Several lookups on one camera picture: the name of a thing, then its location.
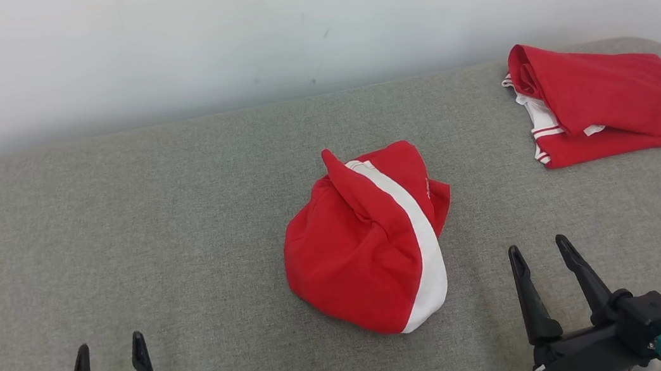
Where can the red jersey with white sleeves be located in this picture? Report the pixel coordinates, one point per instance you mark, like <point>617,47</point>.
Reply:
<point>612,97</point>

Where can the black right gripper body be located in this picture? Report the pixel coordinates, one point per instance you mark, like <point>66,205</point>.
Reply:
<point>583,360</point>

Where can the red shorts with white stripe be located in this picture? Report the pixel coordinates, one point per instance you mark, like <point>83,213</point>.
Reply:
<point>346,253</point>

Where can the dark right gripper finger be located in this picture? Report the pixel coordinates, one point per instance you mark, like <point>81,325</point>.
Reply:
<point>533,312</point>
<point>590,292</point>

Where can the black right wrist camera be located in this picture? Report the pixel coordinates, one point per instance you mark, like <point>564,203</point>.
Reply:
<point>648,316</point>

